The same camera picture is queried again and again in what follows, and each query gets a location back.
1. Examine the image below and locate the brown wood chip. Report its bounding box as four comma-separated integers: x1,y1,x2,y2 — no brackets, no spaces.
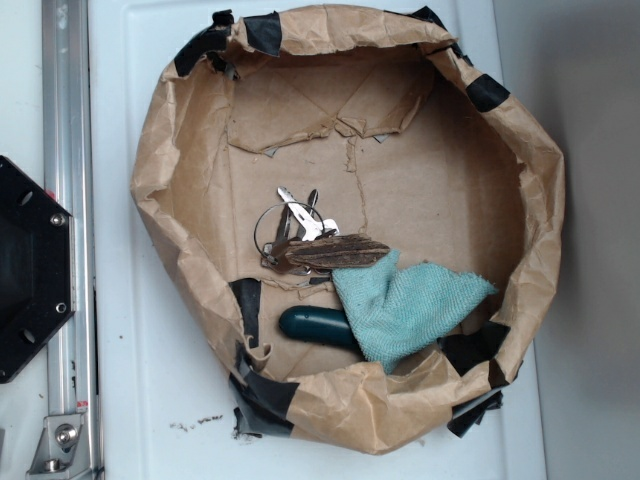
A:
284,234,391,270

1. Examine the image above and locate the thin silver key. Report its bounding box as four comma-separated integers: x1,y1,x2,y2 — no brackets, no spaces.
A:
306,189,319,217

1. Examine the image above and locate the silver key lower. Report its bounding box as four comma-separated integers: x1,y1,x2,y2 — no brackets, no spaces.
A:
261,237,311,276

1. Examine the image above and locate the teal terry cloth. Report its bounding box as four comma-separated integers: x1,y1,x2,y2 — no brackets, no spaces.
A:
332,249,497,374

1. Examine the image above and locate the brown paper bag bin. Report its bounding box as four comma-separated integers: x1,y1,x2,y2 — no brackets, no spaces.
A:
131,5,565,454

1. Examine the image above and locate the white plastic tray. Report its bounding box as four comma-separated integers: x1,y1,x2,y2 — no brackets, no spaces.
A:
88,1,546,479

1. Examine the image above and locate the silver key ring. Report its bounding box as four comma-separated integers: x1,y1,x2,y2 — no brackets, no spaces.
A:
253,201,301,258

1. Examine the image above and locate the dark green plastic handle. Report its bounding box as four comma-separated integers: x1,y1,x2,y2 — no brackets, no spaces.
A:
279,306,359,350

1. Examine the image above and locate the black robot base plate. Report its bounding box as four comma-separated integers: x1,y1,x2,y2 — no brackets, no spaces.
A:
0,156,73,384

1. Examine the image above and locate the aluminium extrusion rail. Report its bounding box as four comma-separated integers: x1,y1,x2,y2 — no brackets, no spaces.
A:
41,1,104,479

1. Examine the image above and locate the metal corner bracket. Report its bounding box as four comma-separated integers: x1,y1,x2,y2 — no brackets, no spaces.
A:
25,413,91,479

